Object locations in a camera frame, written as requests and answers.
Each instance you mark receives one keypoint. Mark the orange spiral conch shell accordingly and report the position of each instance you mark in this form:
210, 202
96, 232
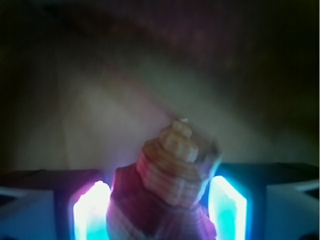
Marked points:
158, 196

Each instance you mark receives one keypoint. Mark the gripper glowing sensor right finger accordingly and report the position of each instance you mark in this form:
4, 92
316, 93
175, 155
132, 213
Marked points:
265, 201

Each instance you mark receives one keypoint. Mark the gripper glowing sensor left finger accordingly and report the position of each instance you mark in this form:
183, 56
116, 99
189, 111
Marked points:
54, 205

